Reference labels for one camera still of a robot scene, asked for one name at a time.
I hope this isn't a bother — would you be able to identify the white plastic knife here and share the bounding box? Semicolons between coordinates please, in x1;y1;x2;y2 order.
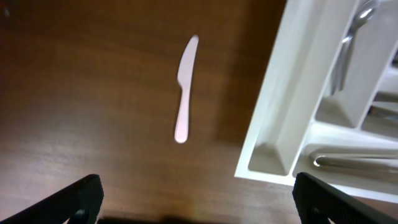
174;35;199;144

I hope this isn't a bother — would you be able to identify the white plastic cutlery tray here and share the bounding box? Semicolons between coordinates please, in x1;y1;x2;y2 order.
235;0;397;203

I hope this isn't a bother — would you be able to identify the small steel teaspoon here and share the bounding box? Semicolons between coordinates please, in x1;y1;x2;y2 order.
330;0;380;96

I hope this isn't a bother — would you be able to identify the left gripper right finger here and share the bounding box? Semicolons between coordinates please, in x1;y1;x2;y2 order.
292;172;397;224

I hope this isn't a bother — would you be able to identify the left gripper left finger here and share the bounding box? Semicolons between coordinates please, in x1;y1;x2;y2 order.
1;174;104;224

